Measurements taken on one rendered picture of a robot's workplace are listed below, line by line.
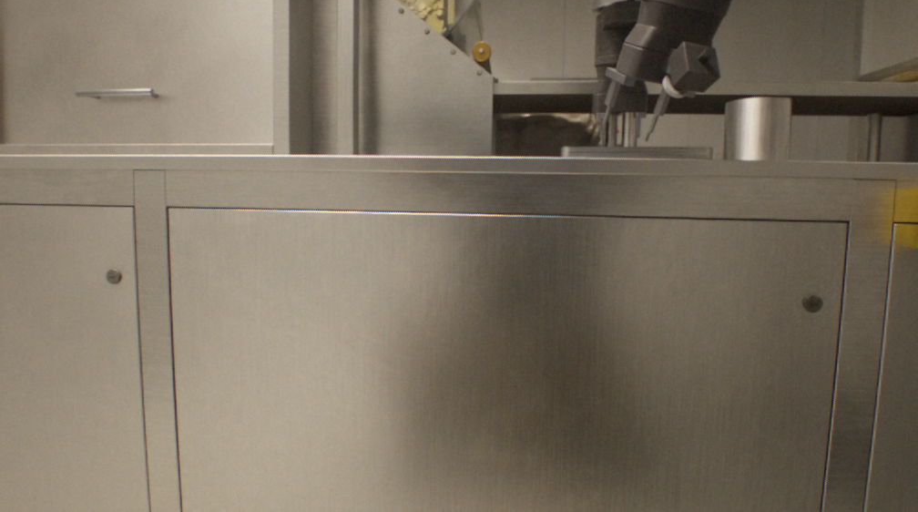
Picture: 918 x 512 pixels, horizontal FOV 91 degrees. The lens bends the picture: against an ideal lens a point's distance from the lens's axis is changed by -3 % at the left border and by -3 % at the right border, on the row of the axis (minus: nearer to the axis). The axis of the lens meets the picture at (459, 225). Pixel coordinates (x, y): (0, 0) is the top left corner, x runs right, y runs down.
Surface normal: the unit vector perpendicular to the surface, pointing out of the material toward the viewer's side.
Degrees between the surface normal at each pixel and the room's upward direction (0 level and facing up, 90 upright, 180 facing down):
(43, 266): 90
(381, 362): 90
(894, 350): 90
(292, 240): 90
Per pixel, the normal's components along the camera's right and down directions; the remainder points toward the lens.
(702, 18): 0.06, 0.59
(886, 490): -0.11, 0.07
